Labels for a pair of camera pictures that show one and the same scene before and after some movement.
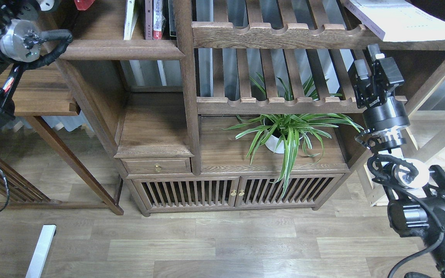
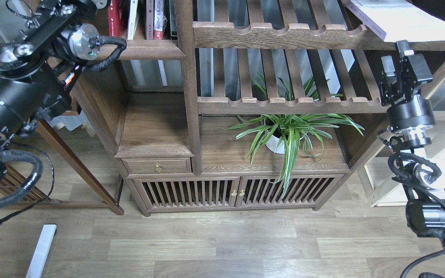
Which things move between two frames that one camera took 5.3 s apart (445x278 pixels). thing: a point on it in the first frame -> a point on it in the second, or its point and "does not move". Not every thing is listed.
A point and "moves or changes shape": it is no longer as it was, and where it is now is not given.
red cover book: [83, 5] moves or changes shape
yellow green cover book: [129, 12] moves or changes shape
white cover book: [398, 20] does not move
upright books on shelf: [160, 19] does not move
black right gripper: [385, 117] -> [406, 111]
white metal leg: [35, 268] does not move
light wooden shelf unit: [438, 119] does not move
